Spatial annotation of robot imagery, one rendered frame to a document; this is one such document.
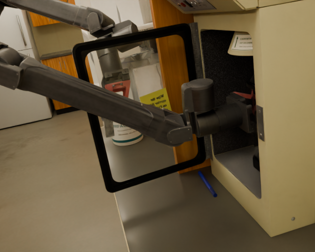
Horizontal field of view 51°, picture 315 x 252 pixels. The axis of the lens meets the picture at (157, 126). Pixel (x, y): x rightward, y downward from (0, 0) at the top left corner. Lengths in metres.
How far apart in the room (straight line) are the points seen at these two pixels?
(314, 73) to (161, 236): 0.48
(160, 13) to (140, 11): 0.91
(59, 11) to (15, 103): 4.63
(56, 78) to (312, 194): 0.59
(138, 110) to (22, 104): 4.95
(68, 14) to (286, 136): 0.67
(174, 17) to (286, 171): 0.49
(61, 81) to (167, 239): 0.42
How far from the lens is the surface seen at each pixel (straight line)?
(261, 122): 0.66
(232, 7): 0.61
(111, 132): 0.83
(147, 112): 0.70
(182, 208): 0.89
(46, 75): 0.70
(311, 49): 0.67
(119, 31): 0.90
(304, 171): 0.74
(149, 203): 0.93
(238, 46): 0.73
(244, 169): 0.88
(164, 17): 0.92
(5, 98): 5.62
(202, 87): 0.70
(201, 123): 0.73
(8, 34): 5.48
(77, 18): 0.98
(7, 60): 0.70
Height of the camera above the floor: 1.44
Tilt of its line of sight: 20 degrees down
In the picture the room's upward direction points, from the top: 10 degrees counter-clockwise
